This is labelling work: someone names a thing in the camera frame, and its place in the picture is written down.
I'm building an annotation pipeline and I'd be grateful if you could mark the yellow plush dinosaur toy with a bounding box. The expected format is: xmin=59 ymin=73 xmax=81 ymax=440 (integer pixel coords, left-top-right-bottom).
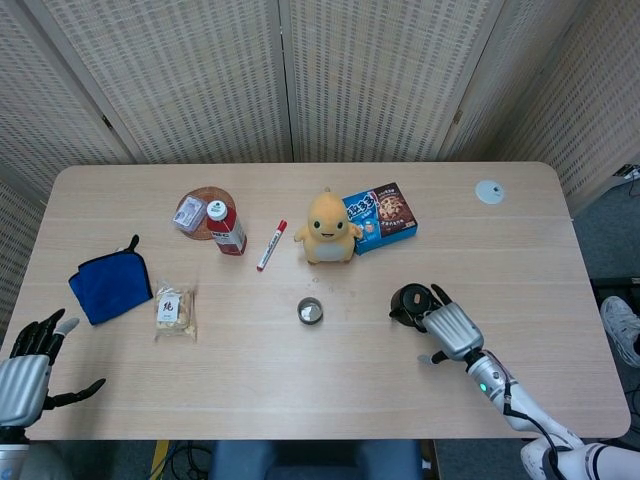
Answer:
xmin=293 ymin=186 xmax=364 ymax=265

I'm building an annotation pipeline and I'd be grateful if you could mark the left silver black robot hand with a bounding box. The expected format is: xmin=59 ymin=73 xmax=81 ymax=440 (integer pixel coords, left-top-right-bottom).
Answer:
xmin=0 ymin=308 xmax=107 ymax=427

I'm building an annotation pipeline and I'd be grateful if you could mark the red and white marker pen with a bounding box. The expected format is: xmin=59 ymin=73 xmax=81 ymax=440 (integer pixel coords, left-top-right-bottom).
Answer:
xmin=255 ymin=219 xmax=289 ymax=273

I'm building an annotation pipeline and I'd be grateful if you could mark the black round object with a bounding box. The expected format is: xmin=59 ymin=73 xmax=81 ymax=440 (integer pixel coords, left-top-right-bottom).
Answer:
xmin=388 ymin=282 xmax=441 ymax=331

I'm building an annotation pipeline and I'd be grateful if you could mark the small clear plastic box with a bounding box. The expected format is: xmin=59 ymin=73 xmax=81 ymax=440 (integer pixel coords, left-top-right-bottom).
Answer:
xmin=172 ymin=195 xmax=209 ymax=234

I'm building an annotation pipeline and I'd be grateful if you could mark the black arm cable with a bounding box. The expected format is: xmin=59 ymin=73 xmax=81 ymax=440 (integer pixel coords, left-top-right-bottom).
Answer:
xmin=503 ymin=382 xmax=576 ymax=480

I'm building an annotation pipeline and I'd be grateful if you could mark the red NFC juice bottle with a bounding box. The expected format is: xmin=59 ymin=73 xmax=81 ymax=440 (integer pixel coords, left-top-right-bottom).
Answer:
xmin=205 ymin=199 xmax=248 ymax=257

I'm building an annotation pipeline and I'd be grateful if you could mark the white round table grommet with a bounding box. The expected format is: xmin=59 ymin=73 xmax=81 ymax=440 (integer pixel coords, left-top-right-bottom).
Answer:
xmin=474 ymin=179 xmax=506 ymax=205

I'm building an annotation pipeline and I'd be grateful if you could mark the round wooden coaster with packet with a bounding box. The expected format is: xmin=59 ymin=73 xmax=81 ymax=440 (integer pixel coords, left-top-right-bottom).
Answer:
xmin=180 ymin=185 xmax=236 ymax=243

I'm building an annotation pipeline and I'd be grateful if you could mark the grey sneaker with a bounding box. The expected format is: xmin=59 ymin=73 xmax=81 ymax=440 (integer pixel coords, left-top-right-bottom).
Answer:
xmin=599 ymin=295 xmax=640 ymax=369

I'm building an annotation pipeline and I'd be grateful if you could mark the yellow floor cable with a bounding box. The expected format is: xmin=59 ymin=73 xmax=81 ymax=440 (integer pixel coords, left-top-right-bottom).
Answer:
xmin=149 ymin=439 xmax=171 ymax=480

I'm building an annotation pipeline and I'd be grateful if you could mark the blue cookie box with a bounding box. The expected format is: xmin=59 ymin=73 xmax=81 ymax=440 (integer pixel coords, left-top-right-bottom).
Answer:
xmin=341 ymin=181 xmax=419 ymax=256

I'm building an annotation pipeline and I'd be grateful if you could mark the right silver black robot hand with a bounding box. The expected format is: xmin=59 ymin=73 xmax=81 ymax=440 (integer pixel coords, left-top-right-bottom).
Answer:
xmin=417 ymin=283 xmax=485 ymax=365

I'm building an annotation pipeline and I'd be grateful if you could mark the woven folding screen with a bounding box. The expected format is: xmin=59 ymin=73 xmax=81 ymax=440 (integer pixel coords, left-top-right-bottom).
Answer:
xmin=0 ymin=0 xmax=640 ymax=346

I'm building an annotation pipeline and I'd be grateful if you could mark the blue folded cloth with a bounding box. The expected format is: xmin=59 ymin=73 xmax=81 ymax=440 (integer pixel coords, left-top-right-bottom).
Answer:
xmin=68 ymin=233 xmax=154 ymax=327

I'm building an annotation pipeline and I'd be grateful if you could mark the blue seat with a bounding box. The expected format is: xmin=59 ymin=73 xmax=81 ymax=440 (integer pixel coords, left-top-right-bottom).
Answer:
xmin=208 ymin=439 xmax=424 ymax=480

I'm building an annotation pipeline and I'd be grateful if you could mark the clear bagged snack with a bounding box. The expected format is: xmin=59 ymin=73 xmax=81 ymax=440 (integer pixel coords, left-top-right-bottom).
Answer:
xmin=153 ymin=279 xmax=199 ymax=344

